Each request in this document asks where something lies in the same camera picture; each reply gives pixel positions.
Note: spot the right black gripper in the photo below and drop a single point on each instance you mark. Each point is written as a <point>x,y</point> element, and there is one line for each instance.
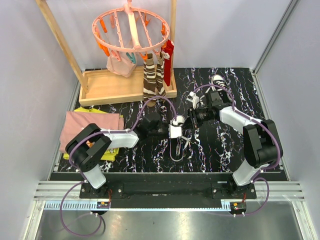
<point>192,115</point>

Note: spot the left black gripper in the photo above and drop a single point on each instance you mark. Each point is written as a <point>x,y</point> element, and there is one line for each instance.
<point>166,124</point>

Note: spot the white shoelace sneaker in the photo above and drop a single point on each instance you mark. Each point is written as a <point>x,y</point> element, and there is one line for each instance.
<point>187,141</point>

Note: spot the black sneaker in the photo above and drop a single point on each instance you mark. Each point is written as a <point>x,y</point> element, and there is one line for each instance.
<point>220,86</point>
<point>175,144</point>

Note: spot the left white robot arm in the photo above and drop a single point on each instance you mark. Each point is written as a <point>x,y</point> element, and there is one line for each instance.
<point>86,149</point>

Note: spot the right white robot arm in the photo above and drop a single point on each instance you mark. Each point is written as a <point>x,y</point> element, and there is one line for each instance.
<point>261,143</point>

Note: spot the black marble pattern mat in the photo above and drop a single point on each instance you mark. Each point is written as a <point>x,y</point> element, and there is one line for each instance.
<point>214,147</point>

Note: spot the brown striped sock right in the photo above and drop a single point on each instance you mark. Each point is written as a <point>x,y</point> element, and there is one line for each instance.
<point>159,75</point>

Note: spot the brown striped sock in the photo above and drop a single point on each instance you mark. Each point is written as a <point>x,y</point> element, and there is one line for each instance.
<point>149,78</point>
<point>159,75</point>

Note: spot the brown striped sock left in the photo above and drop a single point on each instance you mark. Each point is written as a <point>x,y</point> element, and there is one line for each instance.
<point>149,78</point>

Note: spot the pink cloth hanging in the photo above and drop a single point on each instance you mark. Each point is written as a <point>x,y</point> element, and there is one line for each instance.
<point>125,67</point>

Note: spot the red sock hanging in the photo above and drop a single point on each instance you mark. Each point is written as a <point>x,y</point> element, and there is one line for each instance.
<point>168,53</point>

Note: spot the pink folded t-shirt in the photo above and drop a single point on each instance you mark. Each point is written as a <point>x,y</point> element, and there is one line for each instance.
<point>76,121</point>

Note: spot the pink round clip hanger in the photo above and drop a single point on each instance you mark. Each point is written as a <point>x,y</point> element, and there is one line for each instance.
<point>133,15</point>

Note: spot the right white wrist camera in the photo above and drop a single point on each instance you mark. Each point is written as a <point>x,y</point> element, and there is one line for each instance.
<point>194,99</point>

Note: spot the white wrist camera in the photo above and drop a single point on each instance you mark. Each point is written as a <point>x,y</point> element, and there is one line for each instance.
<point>174,131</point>
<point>194,99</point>

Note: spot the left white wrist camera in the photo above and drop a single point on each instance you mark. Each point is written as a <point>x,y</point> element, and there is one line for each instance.
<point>174,131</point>

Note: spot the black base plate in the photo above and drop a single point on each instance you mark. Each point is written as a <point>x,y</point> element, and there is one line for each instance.
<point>205,185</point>

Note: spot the wooden rack frame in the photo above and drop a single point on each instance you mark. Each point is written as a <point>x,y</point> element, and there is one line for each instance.
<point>102,87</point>

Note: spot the aluminium rail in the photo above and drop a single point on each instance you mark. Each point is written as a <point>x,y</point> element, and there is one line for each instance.
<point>217,202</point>

